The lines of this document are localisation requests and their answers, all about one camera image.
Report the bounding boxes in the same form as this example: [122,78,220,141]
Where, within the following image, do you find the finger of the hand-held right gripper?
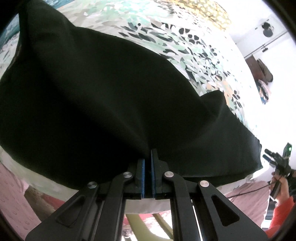
[263,154,277,168]
[265,149,279,161]

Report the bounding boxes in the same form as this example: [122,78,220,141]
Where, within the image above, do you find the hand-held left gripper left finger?
[25,159,146,241]

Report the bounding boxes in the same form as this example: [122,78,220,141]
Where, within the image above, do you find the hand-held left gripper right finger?
[151,149,270,241]

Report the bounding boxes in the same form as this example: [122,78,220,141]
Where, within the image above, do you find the black pants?
[0,0,263,194]

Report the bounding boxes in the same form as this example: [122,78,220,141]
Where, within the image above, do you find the person's right forearm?
[265,176,296,239]

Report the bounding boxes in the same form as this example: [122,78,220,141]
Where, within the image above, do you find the person's right hand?
[271,170,290,205]

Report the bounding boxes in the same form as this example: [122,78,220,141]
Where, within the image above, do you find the pile of clothes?
[257,58,274,83]

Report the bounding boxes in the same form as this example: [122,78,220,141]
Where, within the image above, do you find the wooden cabinet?
[245,55,274,85]

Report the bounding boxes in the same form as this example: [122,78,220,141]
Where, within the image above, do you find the pink printed blanket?
[0,161,271,241]

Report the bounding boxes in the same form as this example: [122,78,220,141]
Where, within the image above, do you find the floral green bedspread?
[0,0,266,215]

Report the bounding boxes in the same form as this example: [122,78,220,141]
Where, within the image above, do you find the orange floral pillow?
[191,0,232,30]

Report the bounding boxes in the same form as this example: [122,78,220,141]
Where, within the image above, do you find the large blue floral pillow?
[0,17,22,50]

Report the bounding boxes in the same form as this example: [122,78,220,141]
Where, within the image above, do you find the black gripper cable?
[228,182,272,198]

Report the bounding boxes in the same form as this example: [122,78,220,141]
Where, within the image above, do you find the olive green strap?
[125,212,175,241]

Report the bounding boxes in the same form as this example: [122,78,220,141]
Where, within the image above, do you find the dark round wall fixture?
[262,23,275,38]

